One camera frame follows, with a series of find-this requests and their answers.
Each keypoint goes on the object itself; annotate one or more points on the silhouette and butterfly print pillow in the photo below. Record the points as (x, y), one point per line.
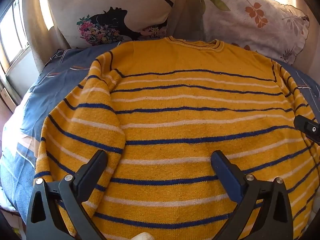
(112, 2)

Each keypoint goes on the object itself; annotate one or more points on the window with metal frame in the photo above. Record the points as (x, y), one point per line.
(12, 35)

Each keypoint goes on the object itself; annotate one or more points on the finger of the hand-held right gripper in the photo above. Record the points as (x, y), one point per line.
(306, 127)

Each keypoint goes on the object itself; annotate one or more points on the blue plaid bedsheet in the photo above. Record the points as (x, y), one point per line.
(50, 87)

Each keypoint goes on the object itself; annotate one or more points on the beige curtain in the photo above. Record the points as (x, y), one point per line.
(37, 30)

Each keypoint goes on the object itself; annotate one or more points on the yellow striped knit sweater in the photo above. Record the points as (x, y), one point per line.
(187, 120)

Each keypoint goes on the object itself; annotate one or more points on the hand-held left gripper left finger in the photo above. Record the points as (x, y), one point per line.
(93, 170)

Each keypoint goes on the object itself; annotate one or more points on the leaf print ruffled pillow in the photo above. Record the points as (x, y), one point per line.
(250, 30)

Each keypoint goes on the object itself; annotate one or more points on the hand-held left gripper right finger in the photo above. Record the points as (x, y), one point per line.
(226, 172)

